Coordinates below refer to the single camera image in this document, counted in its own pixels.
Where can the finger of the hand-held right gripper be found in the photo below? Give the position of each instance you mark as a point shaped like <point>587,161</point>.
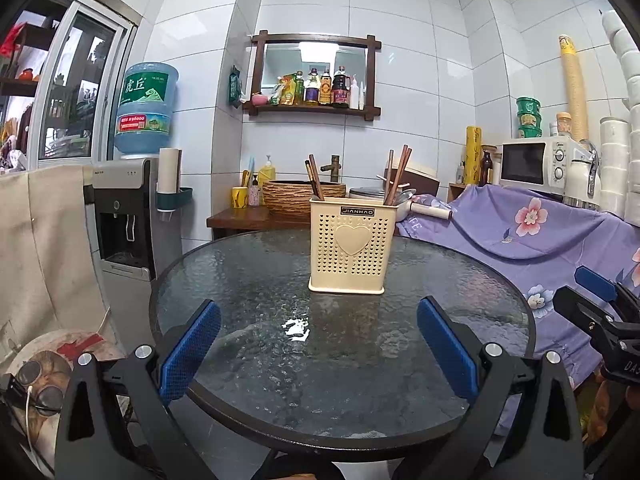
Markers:
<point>595,282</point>
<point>595,317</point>

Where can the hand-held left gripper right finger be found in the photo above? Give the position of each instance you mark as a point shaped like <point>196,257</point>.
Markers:
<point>447,350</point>

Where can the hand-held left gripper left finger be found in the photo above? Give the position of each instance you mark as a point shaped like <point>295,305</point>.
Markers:
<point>192,350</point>

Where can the cream plastic utensil holder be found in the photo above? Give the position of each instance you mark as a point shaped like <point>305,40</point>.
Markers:
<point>350,260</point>

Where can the brown wooden chopstick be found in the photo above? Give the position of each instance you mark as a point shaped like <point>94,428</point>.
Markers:
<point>399,170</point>
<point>405,167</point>
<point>315,175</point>
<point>390,175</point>

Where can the black chopstick with gold band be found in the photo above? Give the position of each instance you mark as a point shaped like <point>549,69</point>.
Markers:
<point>308,177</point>

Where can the person's right hand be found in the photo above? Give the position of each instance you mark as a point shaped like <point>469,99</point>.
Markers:
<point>607,410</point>

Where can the round glass table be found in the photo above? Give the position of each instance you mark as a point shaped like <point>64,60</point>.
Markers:
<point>250,285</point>

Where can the purple floral cloth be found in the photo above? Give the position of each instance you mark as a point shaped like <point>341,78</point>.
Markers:
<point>500,240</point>

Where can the stack of white cups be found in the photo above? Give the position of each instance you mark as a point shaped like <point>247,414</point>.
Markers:
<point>617,160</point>

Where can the printed round stool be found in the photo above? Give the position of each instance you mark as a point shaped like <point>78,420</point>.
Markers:
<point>55,360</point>

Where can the white microwave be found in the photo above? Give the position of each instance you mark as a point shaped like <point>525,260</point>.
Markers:
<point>522,165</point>

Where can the wooden counter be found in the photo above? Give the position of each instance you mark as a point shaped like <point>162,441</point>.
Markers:
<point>240,217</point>

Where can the grey water dispenser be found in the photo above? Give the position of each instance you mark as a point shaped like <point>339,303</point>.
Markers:
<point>125,220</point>

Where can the brown glass bottle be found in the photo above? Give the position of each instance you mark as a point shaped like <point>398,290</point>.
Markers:
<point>486,170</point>

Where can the wooden crate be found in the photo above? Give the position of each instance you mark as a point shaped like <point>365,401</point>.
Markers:
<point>456,192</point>

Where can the yellow lidded cup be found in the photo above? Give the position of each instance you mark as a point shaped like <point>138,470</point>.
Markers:
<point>564,125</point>

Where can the green instant noodle bowl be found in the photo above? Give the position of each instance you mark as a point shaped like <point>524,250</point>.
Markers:
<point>529,119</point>
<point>530,132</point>
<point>528,105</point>

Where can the floral cup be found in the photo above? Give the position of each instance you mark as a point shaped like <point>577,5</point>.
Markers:
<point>254,196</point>

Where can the beige cloth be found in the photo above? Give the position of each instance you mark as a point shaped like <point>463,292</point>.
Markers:
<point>50,260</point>

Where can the brown and white rice cooker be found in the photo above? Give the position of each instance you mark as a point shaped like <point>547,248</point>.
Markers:
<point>425,180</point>

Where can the small clear bottle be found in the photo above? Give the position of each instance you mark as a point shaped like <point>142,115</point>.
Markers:
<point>460,174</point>

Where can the yellow roll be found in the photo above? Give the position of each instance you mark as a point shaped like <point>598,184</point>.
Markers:
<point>474,155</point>

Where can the woven basket basin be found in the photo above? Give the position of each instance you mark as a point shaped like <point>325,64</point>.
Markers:
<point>290,200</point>

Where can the white paper cup tube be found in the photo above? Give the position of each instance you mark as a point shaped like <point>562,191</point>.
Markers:
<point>169,170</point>

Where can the yellow soap dispenser bottle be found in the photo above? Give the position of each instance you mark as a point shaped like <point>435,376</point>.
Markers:
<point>266,176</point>

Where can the tall stack of paper cups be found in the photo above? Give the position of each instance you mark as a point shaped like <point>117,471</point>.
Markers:
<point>574,90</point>

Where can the bronze faucet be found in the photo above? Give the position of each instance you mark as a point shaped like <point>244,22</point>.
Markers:
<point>334,167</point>

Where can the blue water jug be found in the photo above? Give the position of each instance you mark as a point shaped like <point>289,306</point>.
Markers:
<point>145,110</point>

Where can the pink small bowl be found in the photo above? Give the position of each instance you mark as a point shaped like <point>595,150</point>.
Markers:
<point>259,99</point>

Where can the white squeeze bottle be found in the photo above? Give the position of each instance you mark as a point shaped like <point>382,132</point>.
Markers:
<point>354,94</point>

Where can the yellow seasoning packet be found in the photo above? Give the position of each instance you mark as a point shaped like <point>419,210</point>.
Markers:
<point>287,91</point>

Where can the green glass bottle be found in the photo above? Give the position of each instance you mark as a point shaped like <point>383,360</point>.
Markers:
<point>299,90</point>

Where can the dark soy sauce bottle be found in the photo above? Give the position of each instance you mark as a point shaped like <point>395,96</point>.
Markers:
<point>341,90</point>

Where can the purple label bottle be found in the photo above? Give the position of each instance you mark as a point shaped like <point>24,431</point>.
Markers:
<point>312,91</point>

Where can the amber oil bottle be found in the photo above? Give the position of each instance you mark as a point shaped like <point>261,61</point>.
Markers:
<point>325,91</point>

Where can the sliding glass window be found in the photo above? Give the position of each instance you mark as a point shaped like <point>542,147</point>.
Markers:
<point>75,85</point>

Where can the teal wall tray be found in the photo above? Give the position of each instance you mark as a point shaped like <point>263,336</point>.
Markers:
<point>175,199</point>

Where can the green wall packet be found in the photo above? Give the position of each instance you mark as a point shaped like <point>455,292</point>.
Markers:
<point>236,87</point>

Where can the wooden mirror wall shelf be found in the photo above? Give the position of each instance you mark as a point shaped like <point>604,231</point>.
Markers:
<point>372,80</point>

